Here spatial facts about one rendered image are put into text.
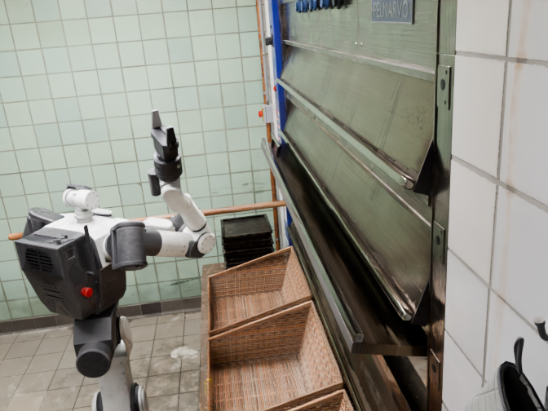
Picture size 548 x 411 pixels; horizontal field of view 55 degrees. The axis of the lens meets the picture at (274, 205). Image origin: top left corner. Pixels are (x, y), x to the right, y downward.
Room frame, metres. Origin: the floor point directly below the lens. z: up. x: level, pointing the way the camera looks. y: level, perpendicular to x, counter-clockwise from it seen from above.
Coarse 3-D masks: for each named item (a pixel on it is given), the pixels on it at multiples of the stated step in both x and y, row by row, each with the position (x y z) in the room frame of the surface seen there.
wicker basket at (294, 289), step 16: (272, 256) 2.56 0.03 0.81; (224, 272) 2.53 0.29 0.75; (240, 272) 2.54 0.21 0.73; (256, 272) 2.55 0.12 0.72; (272, 272) 2.56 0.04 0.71; (288, 272) 2.52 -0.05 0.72; (208, 288) 2.39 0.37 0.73; (224, 288) 2.53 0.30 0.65; (240, 288) 2.54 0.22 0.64; (256, 288) 2.55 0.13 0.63; (272, 288) 2.55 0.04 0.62; (288, 288) 2.43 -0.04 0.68; (304, 288) 2.14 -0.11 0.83; (208, 304) 2.23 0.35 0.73; (224, 304) 2.46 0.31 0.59; (240, 304) 2.46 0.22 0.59; (256, 304) 2.44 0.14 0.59; (272, 304) 2.43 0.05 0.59; (288, 304) 2.02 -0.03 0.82; (208, 320) 2.08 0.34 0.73; (224, 320) 2.30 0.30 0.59; (240, 320) 2.00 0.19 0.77; (240, 336) 2.00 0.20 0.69; (240, 352) 2.00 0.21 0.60
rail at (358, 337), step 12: (264, 144) 2.47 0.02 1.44; (276, 168) 2.02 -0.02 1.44; (288, 192) 1.70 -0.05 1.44; (300, 216) 1.46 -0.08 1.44; (312, 240) 1.28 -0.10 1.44; (312, 252) 1.23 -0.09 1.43; (324, 264) 1.13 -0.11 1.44; (324, 276) 1.09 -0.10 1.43; (336, 288) 1.01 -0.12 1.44; (336, 300) 0.97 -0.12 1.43; (348, 312) 0.91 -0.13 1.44; (348, 324) 0.87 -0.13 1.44; (360, 336) 0.84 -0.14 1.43
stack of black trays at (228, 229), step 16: (224, 224) 2.85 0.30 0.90; (240, 224) 2.83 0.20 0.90; (256, 224) 2.81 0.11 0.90; (224, 240) 2.64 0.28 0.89; (240, 240) 2.66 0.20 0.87; (256, 240) 2.66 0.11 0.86; (272, 240) 2.70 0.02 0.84; (224, 256) 2.64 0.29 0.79; (240, 256) 2.65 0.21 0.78; (256, 256) 2.65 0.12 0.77
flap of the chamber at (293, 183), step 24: (288, 168) 2.12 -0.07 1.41; (312, 192) 1.80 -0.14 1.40; (312, 216) 1.54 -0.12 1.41; (336, 240) 1.35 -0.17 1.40; (312, 264) 1.21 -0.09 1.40; (336, 264) 1.18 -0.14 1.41; (360, 264) 1.20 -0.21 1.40; (360, 288) 1.07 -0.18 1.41; (336, 312) 0.96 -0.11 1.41; (360, 312) 0.95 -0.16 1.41; (384, 312) 0.96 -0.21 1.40; (384, 336) 0.87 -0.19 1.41; (408, 336) 0.88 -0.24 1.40
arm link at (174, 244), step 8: (184, 224) 1.80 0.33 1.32; (160, 232) 1.64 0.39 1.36; (168, 232) 1.68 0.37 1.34; (176, 232) 1.71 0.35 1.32; (184, 232) 1.74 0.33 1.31; (208, 232) 1.74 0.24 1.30; (168, 240) 1.64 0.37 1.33; (176, 240) 1.67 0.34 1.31; (184, 240) 1.69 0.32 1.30; (192, 240) 1.72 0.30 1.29; (200, 240) 1.71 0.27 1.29; (208, 240) 1.73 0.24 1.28; (168, 248) 1.63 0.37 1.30; (176, 248) 1.66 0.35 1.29; (184, 248) 1.68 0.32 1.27; (192, 248) 1.69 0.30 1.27; (200, 248) 1.70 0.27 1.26; (208, 248) 1.73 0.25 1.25; (160, 256) 1.64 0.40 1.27; (168, 256) 1.65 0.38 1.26; (176, 256) 1.67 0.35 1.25; (184, 256) 1.70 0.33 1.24; (192, 256) 1.70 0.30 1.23; (200, 256) 1.72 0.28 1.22
